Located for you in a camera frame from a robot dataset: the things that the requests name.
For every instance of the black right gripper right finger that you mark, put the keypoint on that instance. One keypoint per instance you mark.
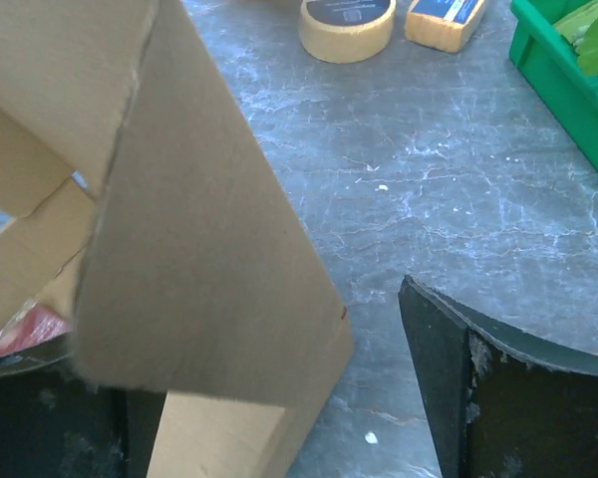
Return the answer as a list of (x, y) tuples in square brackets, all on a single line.
[(499, 402)]

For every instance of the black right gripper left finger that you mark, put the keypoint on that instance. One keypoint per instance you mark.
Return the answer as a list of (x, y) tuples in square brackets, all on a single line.
[(53, 424)]

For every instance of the red packet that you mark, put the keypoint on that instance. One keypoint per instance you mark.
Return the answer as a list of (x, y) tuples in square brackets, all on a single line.
[(33, 325)]

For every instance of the cardboard sheet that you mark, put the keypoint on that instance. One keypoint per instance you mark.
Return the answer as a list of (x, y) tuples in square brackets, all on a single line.
[(144, 212)]

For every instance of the green plastic tray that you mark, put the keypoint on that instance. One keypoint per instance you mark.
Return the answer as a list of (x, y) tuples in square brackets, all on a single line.
[(548, 64)]

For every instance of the green leafy vegetable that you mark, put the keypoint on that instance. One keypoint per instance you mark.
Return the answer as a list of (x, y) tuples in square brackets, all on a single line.
[(580, 29)]

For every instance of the yellow sponge block blue label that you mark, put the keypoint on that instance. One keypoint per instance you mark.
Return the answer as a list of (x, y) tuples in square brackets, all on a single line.
[(443, 25)]

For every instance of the yellow tape roll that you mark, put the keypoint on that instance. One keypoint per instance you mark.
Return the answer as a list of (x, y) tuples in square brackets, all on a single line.
[(346, 32)]

